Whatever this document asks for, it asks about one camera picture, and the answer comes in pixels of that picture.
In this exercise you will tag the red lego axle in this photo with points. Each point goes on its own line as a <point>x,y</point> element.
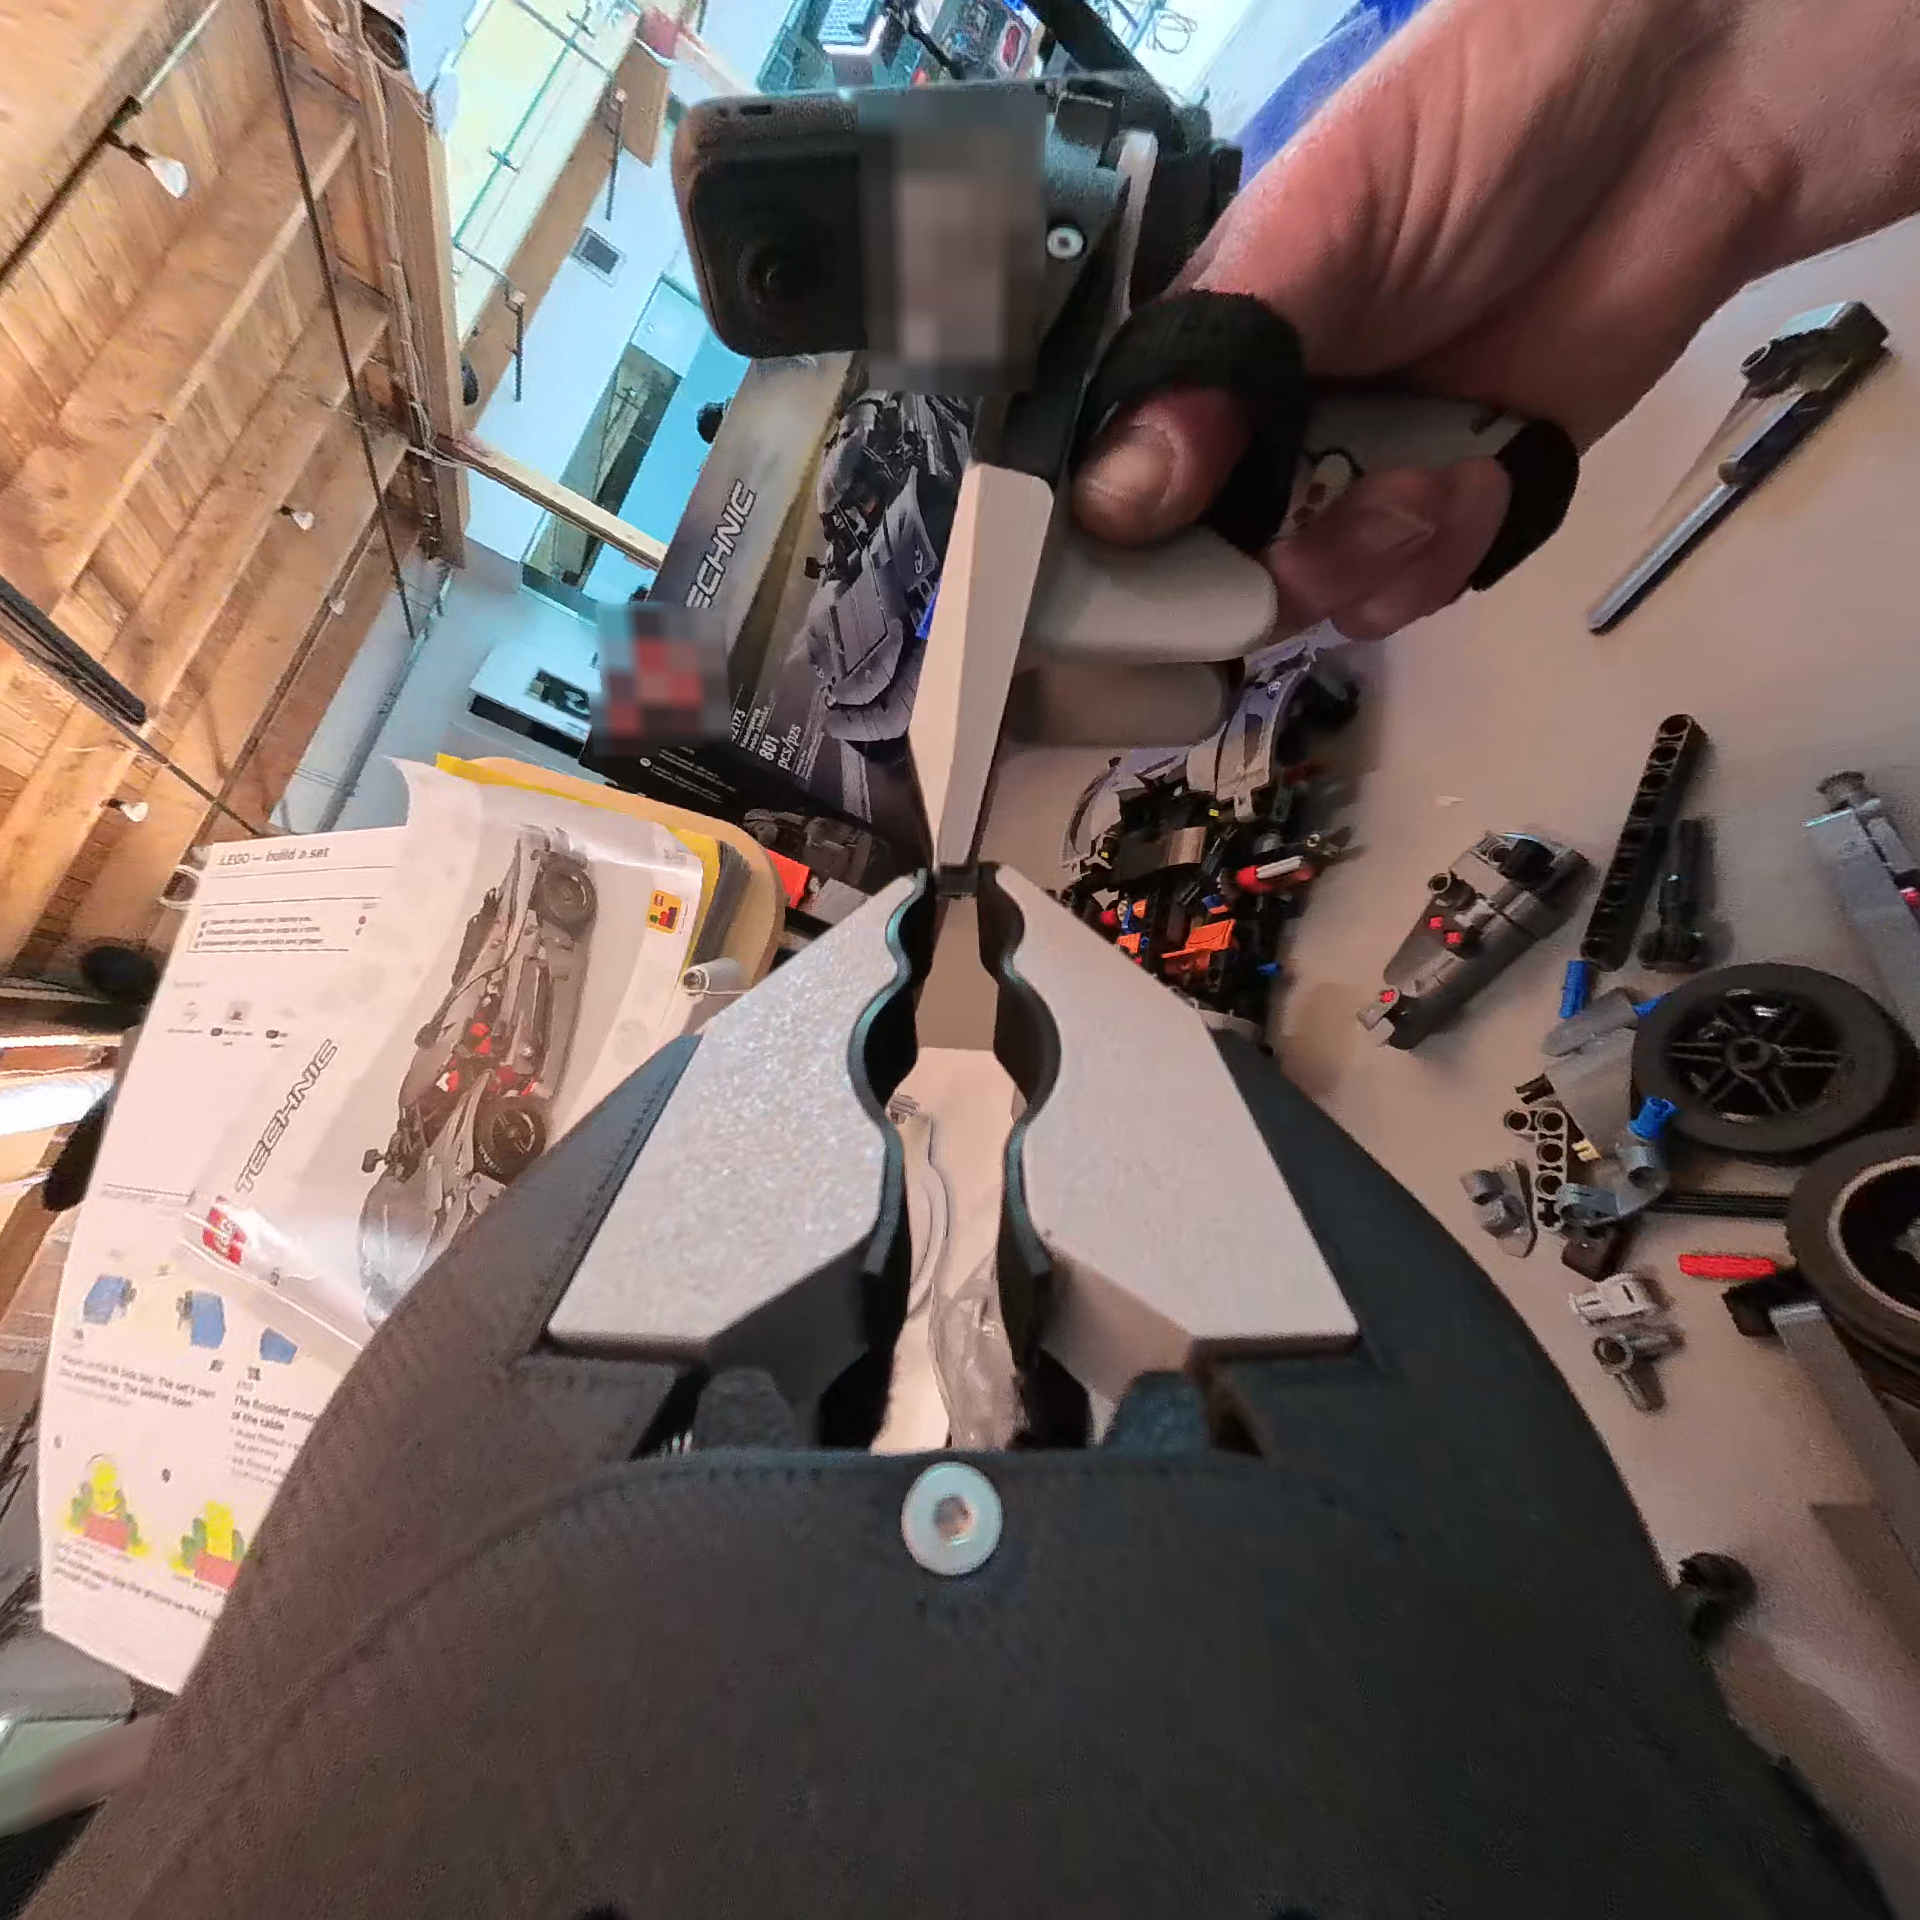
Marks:
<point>1724,1265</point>

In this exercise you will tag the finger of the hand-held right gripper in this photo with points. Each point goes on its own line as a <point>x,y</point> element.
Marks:
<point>982,631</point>

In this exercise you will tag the white book stand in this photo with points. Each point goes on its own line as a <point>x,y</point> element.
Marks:
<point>944,1110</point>

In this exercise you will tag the plain grey lego panel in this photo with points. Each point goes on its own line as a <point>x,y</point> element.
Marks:
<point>1875,885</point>

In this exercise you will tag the lego instruction booklet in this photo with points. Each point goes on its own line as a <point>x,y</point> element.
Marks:
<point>481,974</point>

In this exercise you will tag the person's right hand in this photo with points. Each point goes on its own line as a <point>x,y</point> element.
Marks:
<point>1500,225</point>

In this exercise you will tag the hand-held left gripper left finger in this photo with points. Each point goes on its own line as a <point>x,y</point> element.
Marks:
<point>734,1184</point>

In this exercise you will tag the lego car chassis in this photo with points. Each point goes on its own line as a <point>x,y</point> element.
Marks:
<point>1200,871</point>

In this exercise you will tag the grey lego fender assembly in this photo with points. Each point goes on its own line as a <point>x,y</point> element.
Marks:
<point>1471,930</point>

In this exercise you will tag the dark lego set box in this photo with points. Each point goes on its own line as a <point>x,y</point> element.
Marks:
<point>841,601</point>

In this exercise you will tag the small black lego piece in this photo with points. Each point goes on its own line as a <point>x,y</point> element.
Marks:
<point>1714,1590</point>

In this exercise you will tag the short black lego beam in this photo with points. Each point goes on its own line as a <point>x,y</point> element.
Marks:
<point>1676,901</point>

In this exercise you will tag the dark grey lego block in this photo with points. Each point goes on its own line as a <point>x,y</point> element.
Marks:
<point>961,880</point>

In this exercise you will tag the small grey lego connector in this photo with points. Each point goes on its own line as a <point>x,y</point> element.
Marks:
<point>1605,1299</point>

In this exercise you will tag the short grey lego beam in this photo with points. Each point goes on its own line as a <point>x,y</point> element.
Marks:
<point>1544,1155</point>

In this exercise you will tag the plastic bag of lego parts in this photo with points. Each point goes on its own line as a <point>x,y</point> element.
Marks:
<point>968,1334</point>

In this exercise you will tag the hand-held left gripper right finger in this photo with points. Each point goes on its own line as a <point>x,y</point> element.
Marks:
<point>1170,1184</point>

